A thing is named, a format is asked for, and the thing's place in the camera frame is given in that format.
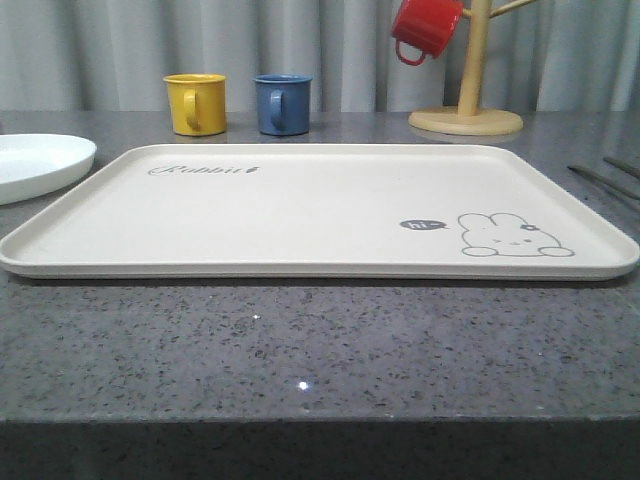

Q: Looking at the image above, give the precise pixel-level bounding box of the white round plate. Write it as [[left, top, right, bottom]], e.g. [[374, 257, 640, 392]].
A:
[[1, 134, 97, 205]]

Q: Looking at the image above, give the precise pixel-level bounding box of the silver fork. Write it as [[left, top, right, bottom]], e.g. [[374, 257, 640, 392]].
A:
[[568, 165, 639, 201]]

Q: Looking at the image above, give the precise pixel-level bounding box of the silver chopstick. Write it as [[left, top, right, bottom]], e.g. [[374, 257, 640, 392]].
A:
[[603, 156, 640, 179]]

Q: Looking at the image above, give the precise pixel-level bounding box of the cream rabbit serving tray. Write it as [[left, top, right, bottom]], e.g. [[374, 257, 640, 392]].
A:
[[1, 144, 639, 280]]

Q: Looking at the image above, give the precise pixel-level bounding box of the blue mug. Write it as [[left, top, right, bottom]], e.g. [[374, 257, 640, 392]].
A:
[[254, 74, 312, 136]]

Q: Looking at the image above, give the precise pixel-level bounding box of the yellow mug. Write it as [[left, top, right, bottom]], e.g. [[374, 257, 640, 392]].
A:
[[163, 74, 227, 136]]

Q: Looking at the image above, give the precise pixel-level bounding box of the wooden mug tree stand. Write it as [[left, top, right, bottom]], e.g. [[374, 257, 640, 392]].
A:
[[408, 0, 533, 136]]

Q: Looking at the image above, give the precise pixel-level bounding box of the red mug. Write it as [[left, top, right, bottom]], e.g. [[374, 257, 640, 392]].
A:
[[391, 0, 464, 66]]

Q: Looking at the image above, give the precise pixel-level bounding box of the grey curtain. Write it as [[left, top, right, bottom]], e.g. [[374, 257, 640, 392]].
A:
[[1, 1, 639, 112]]

